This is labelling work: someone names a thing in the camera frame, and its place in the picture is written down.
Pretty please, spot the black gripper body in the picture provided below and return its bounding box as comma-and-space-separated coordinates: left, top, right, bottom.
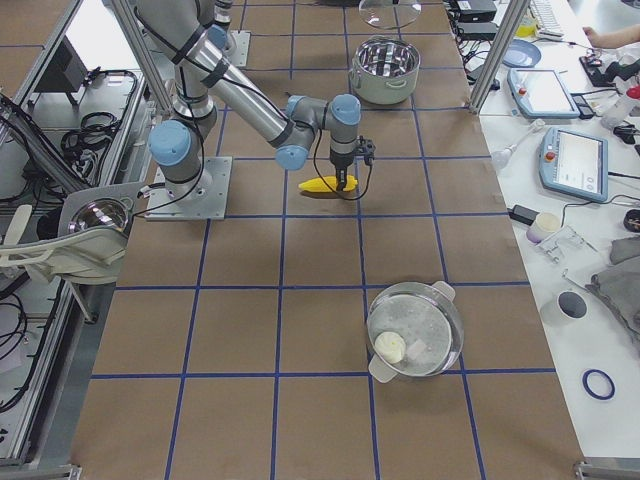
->
330, 152, 353, 178

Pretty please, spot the yellow toy corn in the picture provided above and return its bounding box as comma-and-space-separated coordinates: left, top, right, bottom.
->
298, 175, 358, 193

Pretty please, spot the glass pot lid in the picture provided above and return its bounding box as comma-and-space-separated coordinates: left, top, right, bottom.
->
358, 0, 422, 30

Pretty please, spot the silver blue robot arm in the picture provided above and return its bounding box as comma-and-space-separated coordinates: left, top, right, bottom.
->
134, 1, 362, 192

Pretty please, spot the pale green cooking pot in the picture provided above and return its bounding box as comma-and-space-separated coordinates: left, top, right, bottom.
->
349, 36, 421, 105

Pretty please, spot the clear glass pot with lid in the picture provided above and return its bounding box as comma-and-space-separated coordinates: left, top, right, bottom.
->
366, 281, 464, 383

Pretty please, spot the black power adapter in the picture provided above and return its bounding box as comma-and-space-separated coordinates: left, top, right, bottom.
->
508, 204, 538, 226

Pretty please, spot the upper teach pendant tablet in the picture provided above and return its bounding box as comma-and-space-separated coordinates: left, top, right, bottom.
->
507, 68, 580, 119

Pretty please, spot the teach pendant tablet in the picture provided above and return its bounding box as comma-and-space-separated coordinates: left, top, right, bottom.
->
538, 127, 609, 203
507, 68, 580, 119

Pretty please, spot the blue plate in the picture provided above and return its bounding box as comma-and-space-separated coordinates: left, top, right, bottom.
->
502, 39, 542, 68

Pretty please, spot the lower teach pendant tablet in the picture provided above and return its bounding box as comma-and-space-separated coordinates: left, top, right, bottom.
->
538, 127, 609, 203

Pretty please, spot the steel bowl on side shelf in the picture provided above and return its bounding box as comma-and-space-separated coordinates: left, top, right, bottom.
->
67, 198, 130, 233

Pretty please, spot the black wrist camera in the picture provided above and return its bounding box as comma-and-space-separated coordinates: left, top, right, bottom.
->
357, 136, 376, 167

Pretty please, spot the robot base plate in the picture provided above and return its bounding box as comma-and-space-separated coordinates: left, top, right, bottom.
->
143, 156, 232, 221

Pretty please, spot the blue ring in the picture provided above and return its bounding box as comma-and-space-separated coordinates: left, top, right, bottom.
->
582, 368, 616, 401

